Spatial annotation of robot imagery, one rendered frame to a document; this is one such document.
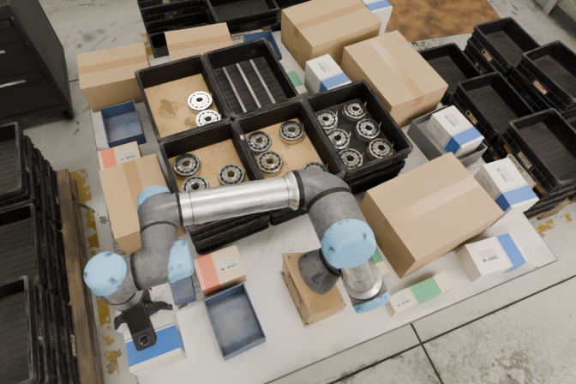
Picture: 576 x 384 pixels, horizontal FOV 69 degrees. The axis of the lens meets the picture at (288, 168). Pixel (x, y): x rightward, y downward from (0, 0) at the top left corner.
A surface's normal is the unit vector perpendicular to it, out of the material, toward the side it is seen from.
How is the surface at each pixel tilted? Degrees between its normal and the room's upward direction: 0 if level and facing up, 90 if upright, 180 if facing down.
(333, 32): 0
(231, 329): 0
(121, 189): 0
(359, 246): 76
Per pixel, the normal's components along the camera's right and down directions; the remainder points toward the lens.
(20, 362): 0.04, -0.54
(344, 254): 0.26, 0.66
